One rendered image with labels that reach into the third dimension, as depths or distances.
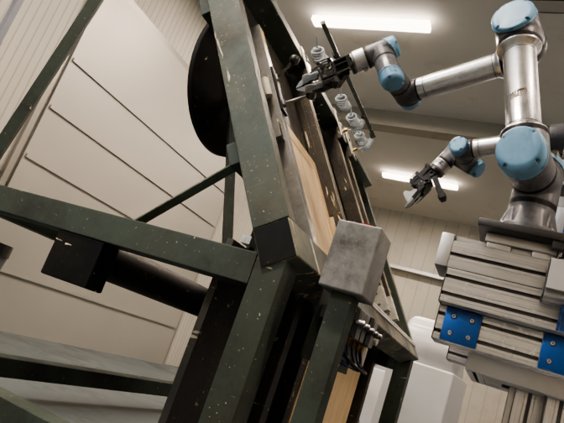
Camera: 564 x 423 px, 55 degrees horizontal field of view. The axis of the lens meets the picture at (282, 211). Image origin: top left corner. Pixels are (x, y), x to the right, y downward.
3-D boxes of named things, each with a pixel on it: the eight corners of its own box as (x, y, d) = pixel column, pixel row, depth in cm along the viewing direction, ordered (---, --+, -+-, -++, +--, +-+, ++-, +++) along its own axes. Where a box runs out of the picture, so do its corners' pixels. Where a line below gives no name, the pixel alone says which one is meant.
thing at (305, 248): (259, 268, 144) (298, 256, 141) (252, 228, 149) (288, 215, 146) (401, 364, 334) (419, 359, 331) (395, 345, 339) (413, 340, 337)
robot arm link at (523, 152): (560, 190, 136) (545, 22, 158) (546, 163, 125) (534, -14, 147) (509, 197, 143) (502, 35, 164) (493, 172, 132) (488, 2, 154)
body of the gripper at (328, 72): (313, 62, 181) (347, 48, 178) (318, 70, 190) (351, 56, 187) (321, 83, 180) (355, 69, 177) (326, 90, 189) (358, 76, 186)
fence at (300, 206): (302, 249, 169) (314, 245, 169) (249, 28, 212) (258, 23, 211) (307, 253, 174) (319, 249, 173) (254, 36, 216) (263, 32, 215)
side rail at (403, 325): (393, 343, 332) (410, 338, 330) (347, 189, 381) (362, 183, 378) (395, 345, 339) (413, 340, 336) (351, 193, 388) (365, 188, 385)
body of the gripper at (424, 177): (409, 187, 240) (428, 167, 240) (425, 198, 236) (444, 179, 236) (407, 180, 233) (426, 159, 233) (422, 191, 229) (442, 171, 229)
